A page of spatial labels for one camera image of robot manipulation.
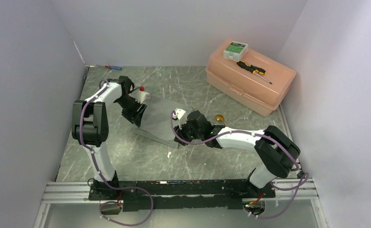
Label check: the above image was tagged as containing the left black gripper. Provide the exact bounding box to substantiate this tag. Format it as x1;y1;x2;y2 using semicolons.
116;95;147;128

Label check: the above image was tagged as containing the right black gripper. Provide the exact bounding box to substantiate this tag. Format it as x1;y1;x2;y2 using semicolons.
173;118;203;146

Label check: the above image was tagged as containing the grey cloth napkin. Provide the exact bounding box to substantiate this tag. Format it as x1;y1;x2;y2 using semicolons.
132;96;193;148

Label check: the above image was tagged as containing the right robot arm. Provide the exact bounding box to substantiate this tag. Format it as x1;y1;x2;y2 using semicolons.
169;109;301;197

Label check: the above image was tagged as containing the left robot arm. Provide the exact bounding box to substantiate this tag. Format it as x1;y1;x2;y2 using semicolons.
71;76;148;200

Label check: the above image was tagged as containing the red blue screwdriver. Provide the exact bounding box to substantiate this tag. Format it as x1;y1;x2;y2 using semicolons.
96;65;123;71

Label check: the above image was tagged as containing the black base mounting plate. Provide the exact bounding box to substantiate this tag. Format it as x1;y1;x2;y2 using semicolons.
88;179;276;212

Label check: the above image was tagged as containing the pink plastic toolbox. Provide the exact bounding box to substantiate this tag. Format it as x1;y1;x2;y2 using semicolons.
206;39;296;116

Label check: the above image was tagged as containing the black yellow screwdriver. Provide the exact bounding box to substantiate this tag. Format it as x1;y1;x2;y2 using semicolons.
237;61;273;85

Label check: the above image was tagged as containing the small green white box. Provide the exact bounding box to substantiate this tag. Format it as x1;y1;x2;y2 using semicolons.
223;41;249;62

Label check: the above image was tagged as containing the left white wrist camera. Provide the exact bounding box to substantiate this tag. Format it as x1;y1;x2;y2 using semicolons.
135;86;150;104

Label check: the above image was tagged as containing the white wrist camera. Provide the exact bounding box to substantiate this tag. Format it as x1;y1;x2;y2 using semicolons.
135;86;150;104
172;108;187;129

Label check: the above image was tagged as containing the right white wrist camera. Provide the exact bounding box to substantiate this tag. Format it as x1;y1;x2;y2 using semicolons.
172;108;187;129

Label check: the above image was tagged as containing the gold spoon teal handle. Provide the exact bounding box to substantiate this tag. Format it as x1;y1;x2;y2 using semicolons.
215;114;224;123

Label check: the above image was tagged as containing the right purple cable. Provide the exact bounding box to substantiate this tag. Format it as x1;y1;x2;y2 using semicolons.
170;110;310;220

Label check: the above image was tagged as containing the aluminium rail frame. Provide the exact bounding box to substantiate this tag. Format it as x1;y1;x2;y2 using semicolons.
34;178;329;228

